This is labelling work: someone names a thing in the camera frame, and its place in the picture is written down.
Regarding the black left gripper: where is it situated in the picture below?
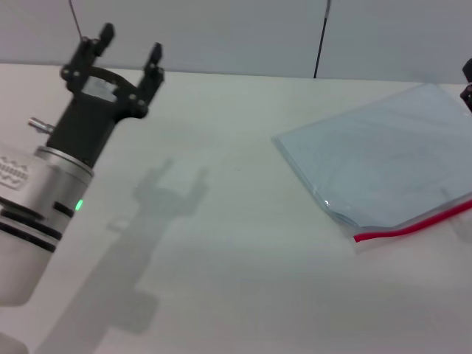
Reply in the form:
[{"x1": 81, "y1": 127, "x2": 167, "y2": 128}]
[{"x1": 46, "y1": 22, "x2": 166, "y2": 167}]

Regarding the clear document bag red zipper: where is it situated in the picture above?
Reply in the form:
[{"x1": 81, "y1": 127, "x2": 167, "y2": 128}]
[{"x1": 271, "y1": 83, "x2": 472, "y2": 245}]

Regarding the silver connector plug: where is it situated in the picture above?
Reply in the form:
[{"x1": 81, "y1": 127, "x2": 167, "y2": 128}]
[{"x1": 28, "y1": 117, "x2": 56, "y2": 134}]

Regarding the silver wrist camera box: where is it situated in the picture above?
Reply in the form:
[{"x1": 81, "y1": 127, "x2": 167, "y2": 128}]
[{"x1": 0, "y1": 142, "x2": 56, "y2": 222}]

